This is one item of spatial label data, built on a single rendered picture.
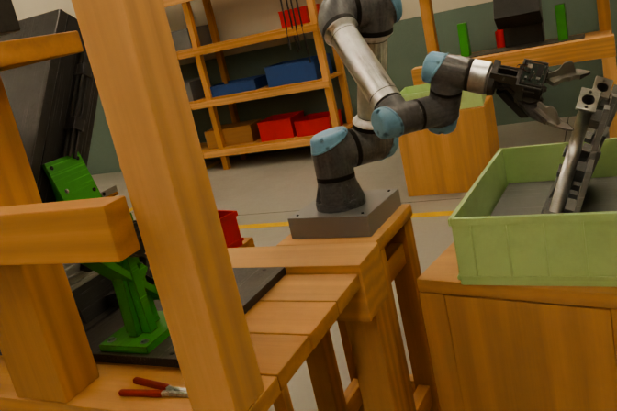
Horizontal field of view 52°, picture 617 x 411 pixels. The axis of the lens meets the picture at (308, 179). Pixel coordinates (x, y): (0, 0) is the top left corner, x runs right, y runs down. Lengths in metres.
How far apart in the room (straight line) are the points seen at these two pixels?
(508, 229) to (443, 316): 0.31
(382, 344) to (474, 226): 0.38
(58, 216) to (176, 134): 0.23
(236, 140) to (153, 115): 6.48
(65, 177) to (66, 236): 0.64
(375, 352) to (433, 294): 0.21
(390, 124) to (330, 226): 0.49
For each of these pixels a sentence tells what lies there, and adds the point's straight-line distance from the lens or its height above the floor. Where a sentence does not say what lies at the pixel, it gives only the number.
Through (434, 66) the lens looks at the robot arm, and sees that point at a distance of 1.50.
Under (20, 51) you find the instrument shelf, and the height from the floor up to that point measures 1.52.
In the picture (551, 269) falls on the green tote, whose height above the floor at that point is 0.83.
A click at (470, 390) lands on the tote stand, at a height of 0.49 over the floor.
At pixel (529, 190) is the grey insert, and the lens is 2.00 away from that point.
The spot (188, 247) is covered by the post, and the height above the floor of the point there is 1.19.
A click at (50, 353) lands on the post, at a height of 0.99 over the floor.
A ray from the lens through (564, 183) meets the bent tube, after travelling 1.53.
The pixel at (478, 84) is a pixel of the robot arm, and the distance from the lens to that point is 1.48.
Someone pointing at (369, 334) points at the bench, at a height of 0.69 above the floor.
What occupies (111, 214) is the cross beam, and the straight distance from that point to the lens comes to 0.98.
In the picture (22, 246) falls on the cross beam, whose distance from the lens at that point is 1.13.
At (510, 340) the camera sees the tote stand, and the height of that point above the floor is 0.65.
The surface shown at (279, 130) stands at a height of 0.36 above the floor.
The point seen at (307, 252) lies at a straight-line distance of 1.65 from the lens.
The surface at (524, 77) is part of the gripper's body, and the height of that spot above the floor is 1.25.
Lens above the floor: 1.47
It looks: 14 degrees down
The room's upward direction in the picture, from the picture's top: 12 degrees counter-clockwise
